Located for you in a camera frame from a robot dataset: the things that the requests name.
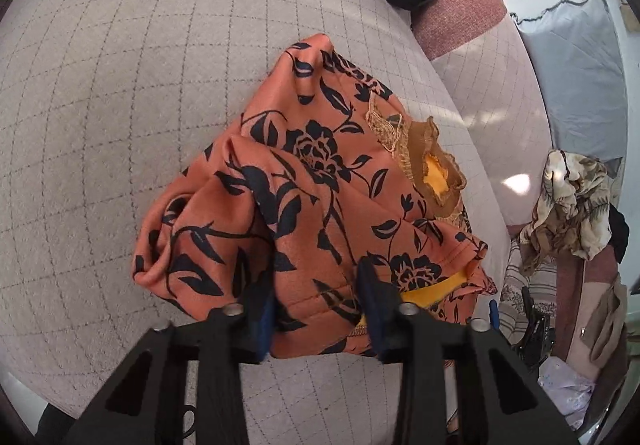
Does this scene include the orange black floral garment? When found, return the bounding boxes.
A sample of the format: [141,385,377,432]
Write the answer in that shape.
[132,34,496,358]

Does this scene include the light lavender cloth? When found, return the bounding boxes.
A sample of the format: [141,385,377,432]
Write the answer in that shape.
[538,356,594,431]

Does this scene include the striped folded cloth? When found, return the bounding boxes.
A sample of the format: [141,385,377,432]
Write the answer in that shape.
[497,236,559,345]

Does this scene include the tan brown garment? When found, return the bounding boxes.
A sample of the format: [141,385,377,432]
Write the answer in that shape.
[580,275,627,369]

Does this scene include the beige patterned crumpled garment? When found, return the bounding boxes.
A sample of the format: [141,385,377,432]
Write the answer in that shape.
[518,149,612,275]

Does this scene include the pink quilted mattress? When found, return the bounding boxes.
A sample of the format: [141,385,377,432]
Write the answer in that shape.
[1,0,509,416]

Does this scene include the grey blue pillow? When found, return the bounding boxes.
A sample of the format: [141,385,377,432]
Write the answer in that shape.
[513,0,628,178]

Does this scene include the pink quilted pillow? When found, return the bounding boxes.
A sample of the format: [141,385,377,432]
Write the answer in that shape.
[412,0,552,225]

